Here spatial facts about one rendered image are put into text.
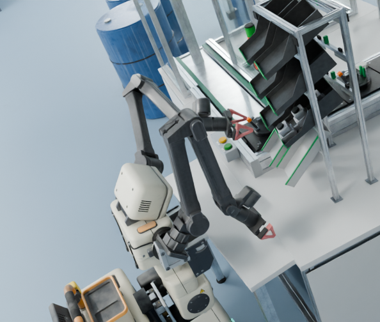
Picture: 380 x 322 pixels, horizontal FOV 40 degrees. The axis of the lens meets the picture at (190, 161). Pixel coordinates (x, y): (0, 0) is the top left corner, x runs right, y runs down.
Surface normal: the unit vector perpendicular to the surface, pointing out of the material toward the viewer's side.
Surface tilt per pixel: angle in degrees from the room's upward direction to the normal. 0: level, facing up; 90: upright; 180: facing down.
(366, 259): 90
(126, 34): 90
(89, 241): 0
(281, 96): 25
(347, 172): 0
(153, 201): 90
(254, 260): 0
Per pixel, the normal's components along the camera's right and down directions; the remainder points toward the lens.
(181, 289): 0.41, 0.44
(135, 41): 0.15, 0.57
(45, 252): -0.33, -0.74
